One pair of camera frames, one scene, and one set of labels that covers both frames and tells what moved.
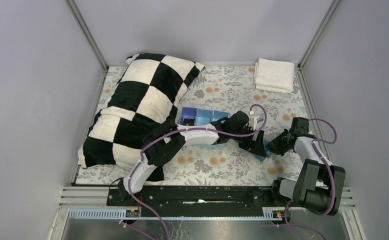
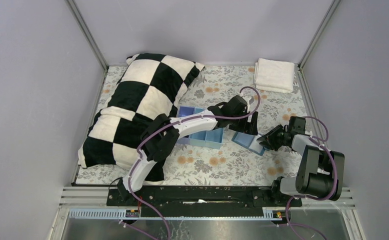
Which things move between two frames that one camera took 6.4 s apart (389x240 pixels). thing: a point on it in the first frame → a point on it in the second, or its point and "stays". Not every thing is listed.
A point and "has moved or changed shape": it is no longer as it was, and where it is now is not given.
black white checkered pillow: (144, 100) stays
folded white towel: (274, 75) stays
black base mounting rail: (236, 197) stays
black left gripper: (252, 145) → (250, 120)
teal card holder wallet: (267, 153) has moved or changed shape
